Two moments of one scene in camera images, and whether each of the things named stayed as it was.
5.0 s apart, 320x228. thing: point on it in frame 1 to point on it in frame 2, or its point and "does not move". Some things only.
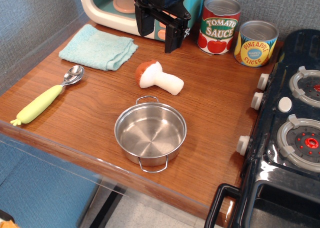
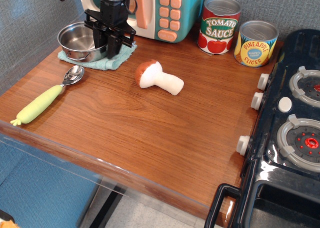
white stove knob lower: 242,144 does not move
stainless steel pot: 149,132 to 76,39
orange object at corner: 8,224 does not move
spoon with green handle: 73,74 does not move
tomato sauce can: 220,19 does not move
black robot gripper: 167,3 to 113,15
